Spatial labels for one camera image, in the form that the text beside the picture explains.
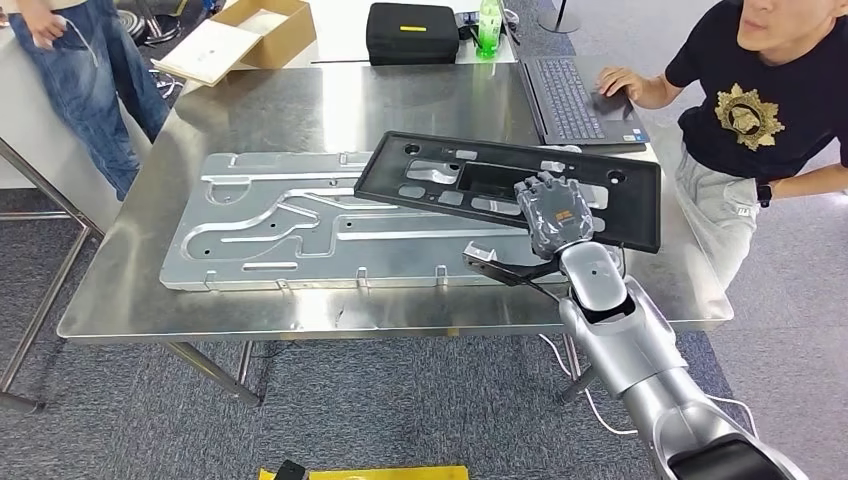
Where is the person's right hand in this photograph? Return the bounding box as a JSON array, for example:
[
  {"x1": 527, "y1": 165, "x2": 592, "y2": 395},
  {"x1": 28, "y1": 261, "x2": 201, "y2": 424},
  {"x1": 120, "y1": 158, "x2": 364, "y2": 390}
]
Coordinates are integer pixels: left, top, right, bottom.
[{"x1": 596, "y1": 66, "x2": 645, "y2": 102}]

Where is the person's hand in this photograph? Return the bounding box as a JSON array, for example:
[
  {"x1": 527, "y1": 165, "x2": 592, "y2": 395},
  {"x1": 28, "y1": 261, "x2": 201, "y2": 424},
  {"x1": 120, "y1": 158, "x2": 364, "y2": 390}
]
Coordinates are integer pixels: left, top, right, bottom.
[{"x1": 23, "y1": 6, "x2": 68, "y2": 51}]

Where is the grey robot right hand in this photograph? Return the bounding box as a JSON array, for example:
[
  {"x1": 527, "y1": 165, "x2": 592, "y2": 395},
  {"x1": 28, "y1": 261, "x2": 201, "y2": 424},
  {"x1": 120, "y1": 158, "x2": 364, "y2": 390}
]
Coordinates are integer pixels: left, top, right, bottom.
[{"x1": 513, "y1": 170, "x2": 596, "y2": 261}]

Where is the black plastic panel part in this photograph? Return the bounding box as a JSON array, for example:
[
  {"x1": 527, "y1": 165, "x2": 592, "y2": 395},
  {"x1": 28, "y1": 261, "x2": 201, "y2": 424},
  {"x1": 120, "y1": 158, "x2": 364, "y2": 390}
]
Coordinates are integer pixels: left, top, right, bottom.
[{"x1": 352, "y1": 130, "x2": 664, "y2": 255}]

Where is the steel workbench table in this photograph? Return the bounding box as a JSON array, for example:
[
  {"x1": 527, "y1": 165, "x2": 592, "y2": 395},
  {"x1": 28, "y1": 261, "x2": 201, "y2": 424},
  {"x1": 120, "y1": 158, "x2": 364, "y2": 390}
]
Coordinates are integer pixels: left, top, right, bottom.
[{"x1": 57, "y1": 62, "x2": 735, "y2": 407}]

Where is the grey laptop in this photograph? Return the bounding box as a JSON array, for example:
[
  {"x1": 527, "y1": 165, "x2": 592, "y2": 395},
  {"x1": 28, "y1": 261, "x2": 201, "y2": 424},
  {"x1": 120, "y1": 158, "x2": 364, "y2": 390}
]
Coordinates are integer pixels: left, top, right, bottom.
[{"x1": 500, "y1": 6, "x2": 652, "y2": 148}]

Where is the pole stand with round base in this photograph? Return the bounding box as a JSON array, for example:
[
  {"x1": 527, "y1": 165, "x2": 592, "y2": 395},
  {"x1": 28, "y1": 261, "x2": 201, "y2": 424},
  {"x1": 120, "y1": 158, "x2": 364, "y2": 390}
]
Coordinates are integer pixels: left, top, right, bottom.
[{"x1": 537, "y1": 0, "x2": 583, "y2": 34}]

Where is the person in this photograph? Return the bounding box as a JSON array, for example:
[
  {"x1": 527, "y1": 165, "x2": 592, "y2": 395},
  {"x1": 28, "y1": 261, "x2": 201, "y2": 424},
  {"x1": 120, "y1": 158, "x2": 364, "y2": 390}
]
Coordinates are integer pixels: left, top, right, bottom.
[
  {"x1": 596, "y1": 0, "x2": 848, "y2": 289},
  {"x1": 0, "y1": 0, "x2": 170, "y2": 202}
]

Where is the chrome round stand base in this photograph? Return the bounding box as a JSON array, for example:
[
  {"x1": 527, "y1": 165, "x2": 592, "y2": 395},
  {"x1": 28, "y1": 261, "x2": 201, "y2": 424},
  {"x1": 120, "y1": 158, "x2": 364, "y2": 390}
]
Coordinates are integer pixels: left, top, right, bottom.
[{"x1": 115, "y1": 0, "x2": 181, "y2": 46}]

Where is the green drink bottle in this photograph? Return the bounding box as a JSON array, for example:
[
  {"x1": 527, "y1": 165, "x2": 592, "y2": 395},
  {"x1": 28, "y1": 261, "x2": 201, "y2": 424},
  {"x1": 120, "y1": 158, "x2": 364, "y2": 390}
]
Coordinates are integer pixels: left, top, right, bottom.
[{"x1": 476, "y1": 0, "x2": 503, "y2": 60}]

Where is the open cardboard box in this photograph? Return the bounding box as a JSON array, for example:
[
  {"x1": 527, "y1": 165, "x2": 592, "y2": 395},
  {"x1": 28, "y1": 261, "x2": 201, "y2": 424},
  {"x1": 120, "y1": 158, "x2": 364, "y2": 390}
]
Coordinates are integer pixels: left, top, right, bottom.
[{"x1": 152, "y1": 0, "x2": 318, "y2": 87}]

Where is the steel side table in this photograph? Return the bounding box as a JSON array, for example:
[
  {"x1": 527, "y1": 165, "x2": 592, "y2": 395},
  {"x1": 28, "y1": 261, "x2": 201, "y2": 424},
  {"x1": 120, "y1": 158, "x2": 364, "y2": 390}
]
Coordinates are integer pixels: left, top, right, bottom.
[{"x1": 0, "y1": 135, "x2": 107, "y2": 415}]

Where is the black zip case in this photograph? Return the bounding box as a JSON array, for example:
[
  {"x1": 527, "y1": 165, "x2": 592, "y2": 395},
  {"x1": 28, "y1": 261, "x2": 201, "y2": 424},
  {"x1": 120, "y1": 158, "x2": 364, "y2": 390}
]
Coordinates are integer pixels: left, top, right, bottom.
[{"x1": 365, "y1": 1, "x2": 460, "y2": 66}]

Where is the large stamped metal panel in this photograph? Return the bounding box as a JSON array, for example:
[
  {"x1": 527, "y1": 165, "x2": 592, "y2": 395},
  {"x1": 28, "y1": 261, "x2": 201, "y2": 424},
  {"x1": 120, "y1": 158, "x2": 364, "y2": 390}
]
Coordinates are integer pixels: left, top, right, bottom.
[{"x1": 158, "y1": 144, "x2": 588, "y2": 293}]

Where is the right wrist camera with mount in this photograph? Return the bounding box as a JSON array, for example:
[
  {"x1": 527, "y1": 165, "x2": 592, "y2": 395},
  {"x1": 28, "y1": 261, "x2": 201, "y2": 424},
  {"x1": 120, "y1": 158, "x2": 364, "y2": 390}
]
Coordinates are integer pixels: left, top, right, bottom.
[{"x1": 462, "y1": 241, "x2": 564, "y2": 287}]

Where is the white cable bundle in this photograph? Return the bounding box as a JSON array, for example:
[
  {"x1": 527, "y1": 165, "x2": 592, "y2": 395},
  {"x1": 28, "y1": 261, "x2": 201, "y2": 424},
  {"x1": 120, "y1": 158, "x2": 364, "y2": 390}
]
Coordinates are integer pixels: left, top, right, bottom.
[{"x1": 148, "y1": 66, "x2": 188, "y2": 101}]

